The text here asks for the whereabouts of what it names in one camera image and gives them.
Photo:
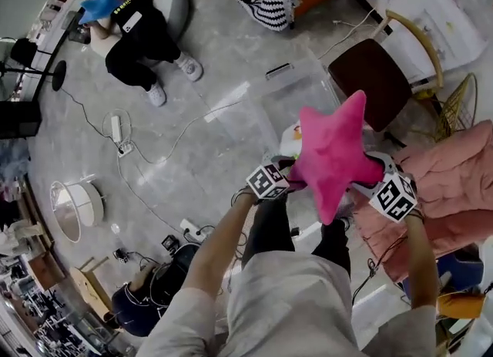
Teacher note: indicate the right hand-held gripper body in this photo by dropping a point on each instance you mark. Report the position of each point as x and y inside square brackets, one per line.
[393, 197]

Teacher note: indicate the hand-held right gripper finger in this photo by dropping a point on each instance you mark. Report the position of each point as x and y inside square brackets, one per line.
[387, 160]
[364, 189]

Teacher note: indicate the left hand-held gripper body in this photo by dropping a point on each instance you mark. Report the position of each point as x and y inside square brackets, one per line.
[267, 182]

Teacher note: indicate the fried egg plush pillow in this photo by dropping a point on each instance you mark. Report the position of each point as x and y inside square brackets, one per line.
[287, 143]

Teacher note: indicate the pink star plush pillow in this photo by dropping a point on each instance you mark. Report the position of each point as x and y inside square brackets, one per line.
[331, 155]

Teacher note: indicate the clear plastic storage bin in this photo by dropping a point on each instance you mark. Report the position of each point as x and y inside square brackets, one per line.
[292, 93]

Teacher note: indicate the blue star plush pillow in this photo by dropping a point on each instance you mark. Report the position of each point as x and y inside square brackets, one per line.
[98, 6]

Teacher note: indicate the person's right forearm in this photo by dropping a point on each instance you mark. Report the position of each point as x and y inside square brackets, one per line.
[421, 263]

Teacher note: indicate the person's left forearm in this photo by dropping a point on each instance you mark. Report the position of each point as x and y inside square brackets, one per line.
[219, 247]

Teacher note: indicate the black cabinet box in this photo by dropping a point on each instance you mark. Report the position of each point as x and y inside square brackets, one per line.
[19, 120]

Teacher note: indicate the person's black trousers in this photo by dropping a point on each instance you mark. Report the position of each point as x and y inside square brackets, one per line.
[269, 232]

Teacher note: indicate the pink padded armchair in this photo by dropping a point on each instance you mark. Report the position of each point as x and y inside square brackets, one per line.
[443, 178]

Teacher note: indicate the small yellow toy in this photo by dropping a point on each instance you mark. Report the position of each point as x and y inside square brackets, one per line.
[423, 94]

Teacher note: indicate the brown seat wooden chair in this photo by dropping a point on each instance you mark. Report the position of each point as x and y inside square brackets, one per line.
[369, 78]

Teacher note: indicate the navy blue chair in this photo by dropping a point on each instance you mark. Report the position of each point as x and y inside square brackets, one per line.
[462, 267]

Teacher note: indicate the person's grey shirt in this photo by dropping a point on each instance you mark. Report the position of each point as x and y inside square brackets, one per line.
[292, 301]

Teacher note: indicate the white water dispenser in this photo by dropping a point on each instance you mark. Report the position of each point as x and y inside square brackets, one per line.
[443, 31]

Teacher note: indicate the striped fringed blanket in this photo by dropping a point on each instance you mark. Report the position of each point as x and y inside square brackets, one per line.
[269, 8]

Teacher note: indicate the small clear round lid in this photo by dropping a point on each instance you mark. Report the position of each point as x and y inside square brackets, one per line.
[115, 229]

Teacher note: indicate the long white power strip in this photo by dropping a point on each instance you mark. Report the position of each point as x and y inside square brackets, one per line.
[116, 128]

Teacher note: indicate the grey beanbag seat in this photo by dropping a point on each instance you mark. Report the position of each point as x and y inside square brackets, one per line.
[173, 4]

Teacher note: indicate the light wooden stool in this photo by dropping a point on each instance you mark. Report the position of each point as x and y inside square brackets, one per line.
[90, 286]

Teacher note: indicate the white smartphone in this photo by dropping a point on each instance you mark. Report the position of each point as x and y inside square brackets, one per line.
[132, 22]

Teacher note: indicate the black mesh bin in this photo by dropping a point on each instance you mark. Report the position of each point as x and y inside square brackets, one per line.
[77, 27]

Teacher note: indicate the blue grey mottled cloth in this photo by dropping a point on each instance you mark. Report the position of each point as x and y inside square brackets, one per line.
[13, 159]

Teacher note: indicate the black standing fan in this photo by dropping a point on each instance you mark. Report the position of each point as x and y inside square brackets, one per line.
[23, 52]

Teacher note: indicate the orange white gold-frame chair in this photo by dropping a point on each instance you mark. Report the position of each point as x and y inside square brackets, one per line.
[462, 305]

